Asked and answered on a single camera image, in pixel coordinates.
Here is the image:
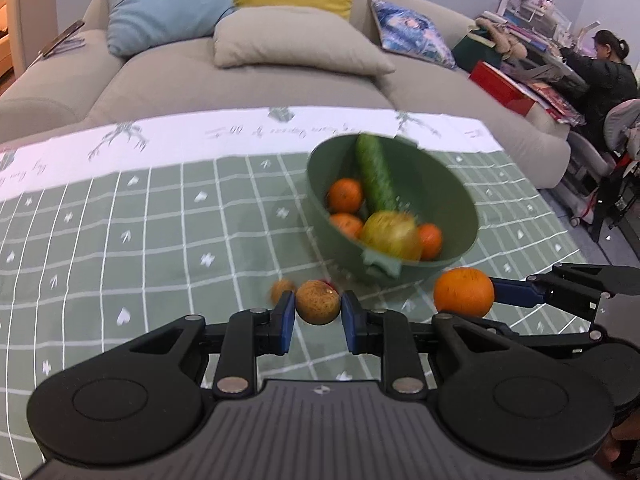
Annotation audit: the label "small brown fruit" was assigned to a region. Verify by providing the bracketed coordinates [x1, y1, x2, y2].
[270, 279, 297, 306]
[295, 280, 342, 326]

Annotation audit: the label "red printed magazines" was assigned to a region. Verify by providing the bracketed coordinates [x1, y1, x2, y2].
[520, 77, 587, 126]

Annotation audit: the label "green colander bowl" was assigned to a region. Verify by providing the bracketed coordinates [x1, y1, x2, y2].
[305, 132, 480, 286]

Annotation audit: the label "beige pillow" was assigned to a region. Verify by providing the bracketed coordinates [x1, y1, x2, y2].
[213, 5, 397, 77]

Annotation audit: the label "yellow-red apple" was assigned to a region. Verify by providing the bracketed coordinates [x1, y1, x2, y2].
[360, 210, 422, 262]

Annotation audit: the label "light blue pillow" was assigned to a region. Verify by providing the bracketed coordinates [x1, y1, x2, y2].
[105, 0, 236, 57]

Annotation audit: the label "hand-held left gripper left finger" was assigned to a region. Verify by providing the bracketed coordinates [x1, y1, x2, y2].
[112, 290, 297, 397]

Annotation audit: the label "white wire rack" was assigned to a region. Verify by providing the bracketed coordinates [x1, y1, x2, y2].
[497, 0, 576, 36]

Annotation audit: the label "red box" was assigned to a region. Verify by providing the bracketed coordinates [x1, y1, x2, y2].
[469, 60, 551, 117]

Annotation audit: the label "dark green box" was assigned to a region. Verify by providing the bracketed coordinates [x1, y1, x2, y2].
[452, 30, 503, 73]

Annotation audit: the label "blue printed pillow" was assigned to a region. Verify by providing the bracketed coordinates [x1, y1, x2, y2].
[369, 0, 458, 71]

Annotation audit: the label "black metal frame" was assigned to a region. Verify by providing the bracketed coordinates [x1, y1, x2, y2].
[592, 160, 640, 246]

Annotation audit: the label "beige plush toy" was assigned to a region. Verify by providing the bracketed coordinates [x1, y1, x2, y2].
[474, 16, 528, 61]

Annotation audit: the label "orange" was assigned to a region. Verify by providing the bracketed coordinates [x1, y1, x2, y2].
[433, 268, 496, 318]
[416, 223, 444, 261]
[329, 212, 365, 240]
[327, 178, 365, 213]

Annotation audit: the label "dark tablet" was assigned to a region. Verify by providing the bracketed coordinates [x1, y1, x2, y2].
[39, 20, 86, 57]

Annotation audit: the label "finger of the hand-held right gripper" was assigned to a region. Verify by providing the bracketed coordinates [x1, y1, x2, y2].
[469, 319, 607, 361]
[492, 262, 633, 309]

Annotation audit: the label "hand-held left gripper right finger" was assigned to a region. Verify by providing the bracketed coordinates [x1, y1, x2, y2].
[341, 291, 526, 397]

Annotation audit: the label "green checked tablecloth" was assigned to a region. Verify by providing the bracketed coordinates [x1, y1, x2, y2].
[0, 106, 608, 480]

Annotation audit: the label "grey chair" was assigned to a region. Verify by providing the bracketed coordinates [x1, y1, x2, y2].
[567, 100, 640, 226]

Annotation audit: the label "beige sofa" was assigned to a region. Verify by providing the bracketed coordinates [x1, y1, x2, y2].
[0, 0, 572, 191]

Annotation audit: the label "green cucumber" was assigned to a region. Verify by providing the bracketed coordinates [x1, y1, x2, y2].
[355, 133, 401, 213]

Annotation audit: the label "paper booklet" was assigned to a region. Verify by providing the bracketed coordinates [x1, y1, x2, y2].
[50, 36, 89, 57]

